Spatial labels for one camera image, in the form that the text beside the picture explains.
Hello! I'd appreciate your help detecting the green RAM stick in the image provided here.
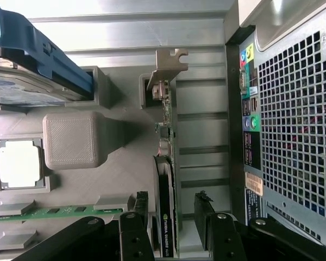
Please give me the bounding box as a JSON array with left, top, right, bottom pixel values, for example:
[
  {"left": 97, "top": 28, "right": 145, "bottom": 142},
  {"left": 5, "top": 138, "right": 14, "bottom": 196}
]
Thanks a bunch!
[{"left": 0, "top": 205, "right": 125, "bottom": 223}]

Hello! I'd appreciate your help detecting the silver CPU chip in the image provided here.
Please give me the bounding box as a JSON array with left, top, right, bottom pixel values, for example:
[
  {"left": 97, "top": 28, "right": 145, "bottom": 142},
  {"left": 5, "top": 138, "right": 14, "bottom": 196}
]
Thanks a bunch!
[{"left": 0, "top": 140, "right": 43, "bottom": 189}]

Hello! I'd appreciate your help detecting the hard disk with blue caddy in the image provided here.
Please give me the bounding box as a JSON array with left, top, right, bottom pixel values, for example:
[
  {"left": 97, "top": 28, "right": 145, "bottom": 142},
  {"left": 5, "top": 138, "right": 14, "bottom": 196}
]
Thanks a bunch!
[{"left": 0, "top": 0, "right": 95, "bottom": 107}]

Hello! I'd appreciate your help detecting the black open PC case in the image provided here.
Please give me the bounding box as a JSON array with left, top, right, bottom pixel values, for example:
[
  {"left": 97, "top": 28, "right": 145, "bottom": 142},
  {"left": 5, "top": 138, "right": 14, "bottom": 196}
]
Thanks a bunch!
[{"left": 224, "top": 0, "right": 326, "bottom": 261}]

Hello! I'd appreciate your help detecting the grey printed parts rack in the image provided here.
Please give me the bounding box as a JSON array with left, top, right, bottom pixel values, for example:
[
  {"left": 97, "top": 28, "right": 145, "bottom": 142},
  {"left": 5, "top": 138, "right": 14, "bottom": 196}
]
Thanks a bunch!
[{"left": 0, "top": 65, "right": 207, "bottom": 261}]

